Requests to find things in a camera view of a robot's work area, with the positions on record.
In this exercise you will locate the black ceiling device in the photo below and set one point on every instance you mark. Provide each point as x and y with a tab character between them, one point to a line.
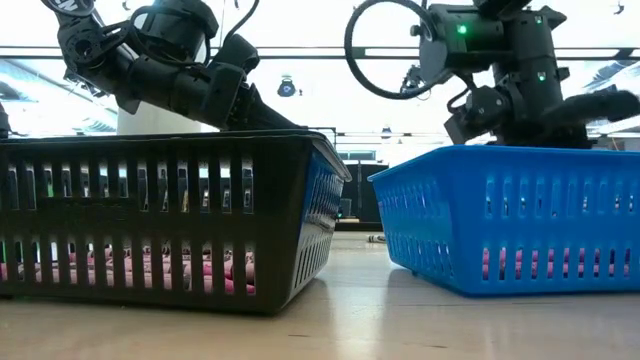
286	89
412	82

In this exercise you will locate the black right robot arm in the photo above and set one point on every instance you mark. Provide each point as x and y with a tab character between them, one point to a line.
465	40

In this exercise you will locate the black background rail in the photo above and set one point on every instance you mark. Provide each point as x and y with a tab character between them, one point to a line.
425	134

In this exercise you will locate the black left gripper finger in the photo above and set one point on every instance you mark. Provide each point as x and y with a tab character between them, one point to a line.
255	117

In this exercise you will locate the blue plastic basket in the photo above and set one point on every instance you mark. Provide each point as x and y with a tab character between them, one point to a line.
465	225

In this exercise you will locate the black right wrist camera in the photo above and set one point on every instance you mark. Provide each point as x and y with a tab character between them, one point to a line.
477	115

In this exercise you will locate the light pink crayon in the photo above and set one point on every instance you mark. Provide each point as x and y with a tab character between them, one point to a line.
148	260
228	287
207	265

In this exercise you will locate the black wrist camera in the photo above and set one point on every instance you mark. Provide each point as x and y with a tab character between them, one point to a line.
477	115
237	52

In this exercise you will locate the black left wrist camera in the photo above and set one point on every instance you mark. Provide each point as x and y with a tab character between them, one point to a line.
237	52

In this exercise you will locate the black background cabinet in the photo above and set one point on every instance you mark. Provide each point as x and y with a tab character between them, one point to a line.
365	195

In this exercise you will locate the gray crayon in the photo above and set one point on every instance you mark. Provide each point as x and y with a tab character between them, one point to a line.
376	238

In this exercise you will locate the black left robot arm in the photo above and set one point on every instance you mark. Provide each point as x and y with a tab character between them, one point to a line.
150	80

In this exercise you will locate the dark pink crayon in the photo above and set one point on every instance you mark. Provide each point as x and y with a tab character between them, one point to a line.
486	265

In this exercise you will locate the black plastic basket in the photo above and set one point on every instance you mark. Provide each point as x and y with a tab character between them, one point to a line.
280	225

